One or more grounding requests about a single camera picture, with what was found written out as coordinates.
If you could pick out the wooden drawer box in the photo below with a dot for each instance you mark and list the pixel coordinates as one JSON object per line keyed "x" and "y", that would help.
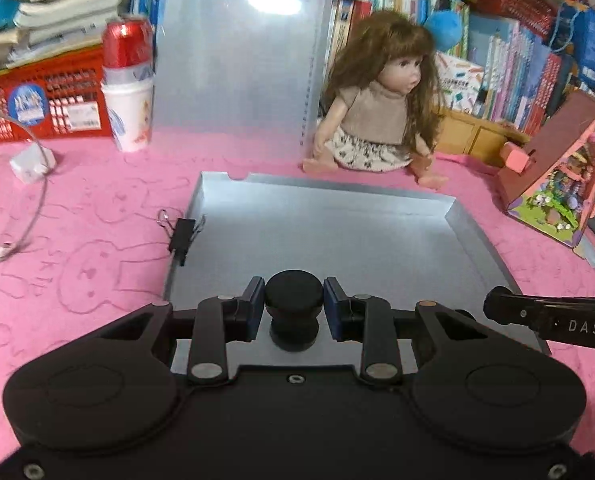
{"x": 477, "y": 135}

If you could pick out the triangular pink toy house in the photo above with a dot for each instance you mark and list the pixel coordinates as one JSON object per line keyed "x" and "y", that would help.
{"x": 562, "y": 180}

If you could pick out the colourful printed carton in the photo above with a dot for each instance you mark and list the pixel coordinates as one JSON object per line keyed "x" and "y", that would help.
{"x": 457, "y": 80}

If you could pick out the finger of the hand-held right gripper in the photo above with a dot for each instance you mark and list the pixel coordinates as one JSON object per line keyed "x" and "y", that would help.
{"x": 507, "y": 307}

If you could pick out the red plastic basket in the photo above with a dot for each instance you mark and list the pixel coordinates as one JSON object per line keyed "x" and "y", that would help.
{"x": 67, "y": 90}

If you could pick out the white paper cup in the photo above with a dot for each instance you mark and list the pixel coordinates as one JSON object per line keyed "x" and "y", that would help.
{"x": 127, "y": 115}

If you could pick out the row of colourful books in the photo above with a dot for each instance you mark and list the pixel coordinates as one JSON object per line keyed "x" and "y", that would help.
{"x": 517, "y": 75}

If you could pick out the blue round plush toy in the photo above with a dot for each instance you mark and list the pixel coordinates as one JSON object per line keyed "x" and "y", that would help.
{"x": 445, "y": 30}

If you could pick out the grey cardboard box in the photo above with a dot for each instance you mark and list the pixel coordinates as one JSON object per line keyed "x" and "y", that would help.
{"x": 327, "y": 230}

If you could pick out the dark red mesh basket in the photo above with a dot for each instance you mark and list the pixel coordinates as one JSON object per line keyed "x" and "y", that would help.
{"x": 517, "y": 0}

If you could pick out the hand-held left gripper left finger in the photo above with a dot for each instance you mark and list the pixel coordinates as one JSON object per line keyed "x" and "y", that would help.
{"x": 255, "y": 310}

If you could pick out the brown haired doll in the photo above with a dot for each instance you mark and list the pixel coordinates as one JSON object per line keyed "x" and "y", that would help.
{"x": 372, "y": 110}

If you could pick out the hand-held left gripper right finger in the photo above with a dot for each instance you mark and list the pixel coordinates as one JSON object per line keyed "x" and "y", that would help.
{"x": 333, "y": 310}

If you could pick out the red drink can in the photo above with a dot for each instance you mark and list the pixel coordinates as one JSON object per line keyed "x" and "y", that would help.
{"x": 125, "y": 45}

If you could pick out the translucent plastic clipboard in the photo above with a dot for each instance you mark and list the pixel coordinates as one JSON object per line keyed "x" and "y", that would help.
{"x": 237, "y": 60}

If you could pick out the stack of worn books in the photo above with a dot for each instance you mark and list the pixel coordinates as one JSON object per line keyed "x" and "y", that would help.
{"x": 62, "y": 5}

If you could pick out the pink bunny print blanket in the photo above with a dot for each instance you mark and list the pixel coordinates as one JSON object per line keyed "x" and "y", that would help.
{"x": 77, "y": 210}

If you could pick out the black binder clip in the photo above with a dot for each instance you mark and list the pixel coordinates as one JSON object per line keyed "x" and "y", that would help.
{"x": 182, "y": 240}

